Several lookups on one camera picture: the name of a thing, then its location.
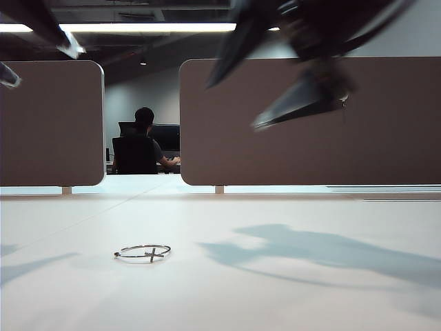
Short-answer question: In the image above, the seated person with dark hair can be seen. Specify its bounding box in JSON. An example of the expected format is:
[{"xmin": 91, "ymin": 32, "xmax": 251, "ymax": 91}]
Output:
[{"xmin": 134, "ymin": 106, "xmax": 181, "ymax": 174}]

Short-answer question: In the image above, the black computer monitor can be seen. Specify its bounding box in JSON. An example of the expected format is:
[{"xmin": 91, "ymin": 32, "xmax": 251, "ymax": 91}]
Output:
[{"xmin": 151, "ymin": 124, "xmax": 181, "ymax": 152}]

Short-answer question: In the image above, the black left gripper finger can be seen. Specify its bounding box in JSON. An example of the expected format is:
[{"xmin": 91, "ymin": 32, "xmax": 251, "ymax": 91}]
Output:
[
  {"xmin": 0, "ymin": 0, "xmax": 88, "ymax": 59},
  {"xmin": 0, "ymin": 61, "xmax": 22, "ymax": 88}
]

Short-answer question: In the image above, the brown desk divider panel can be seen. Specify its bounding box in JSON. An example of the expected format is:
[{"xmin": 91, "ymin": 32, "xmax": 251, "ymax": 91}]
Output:
[
  {"xmin": 178, "ymin": 57, "xmax": 441, "ymax": 186},
  {"xmin": 0, "ymin": 60, "xmax": 105, "ymax": 187}
]

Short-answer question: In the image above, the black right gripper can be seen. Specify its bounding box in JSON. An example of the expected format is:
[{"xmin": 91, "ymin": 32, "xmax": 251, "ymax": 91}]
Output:
[{"xmin": 205, "ymin": 0, "xmax": 414, "ymax": 131}]

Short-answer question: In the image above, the long ceiling light strip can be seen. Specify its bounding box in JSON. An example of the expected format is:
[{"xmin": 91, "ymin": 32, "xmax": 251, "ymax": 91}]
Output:
[{"xmin": 0, "ymin": 22, "xmax": 280, "ymax": 34}]

